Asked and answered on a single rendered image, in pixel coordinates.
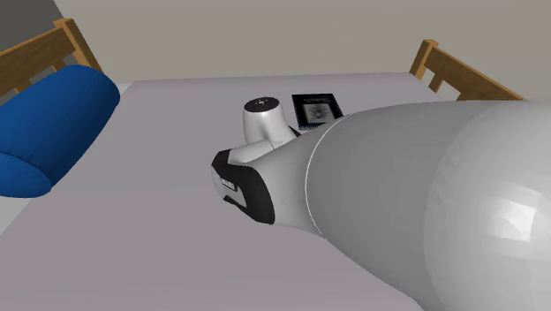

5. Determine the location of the black spiral notebook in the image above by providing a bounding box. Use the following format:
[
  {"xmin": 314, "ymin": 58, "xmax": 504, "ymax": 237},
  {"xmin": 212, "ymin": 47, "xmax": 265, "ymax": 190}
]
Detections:
[{"xmin": 291, "ymin": 93, "xmax": 344, "ymax": 132}]

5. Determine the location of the wooden bed with grey cover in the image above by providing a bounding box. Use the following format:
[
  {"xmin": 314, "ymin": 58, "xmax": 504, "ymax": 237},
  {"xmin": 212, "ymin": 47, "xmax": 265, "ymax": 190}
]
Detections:
[{"xmin": 0, "ymin": 18, "xmax": 527, "ymax": 311}]

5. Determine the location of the blue pillow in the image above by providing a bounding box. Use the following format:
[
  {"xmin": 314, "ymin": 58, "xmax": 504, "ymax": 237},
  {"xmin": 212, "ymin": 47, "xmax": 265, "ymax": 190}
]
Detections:
[{"xmin": 0, "ymin": 64, "xmax": 121, "ymax": 199}]

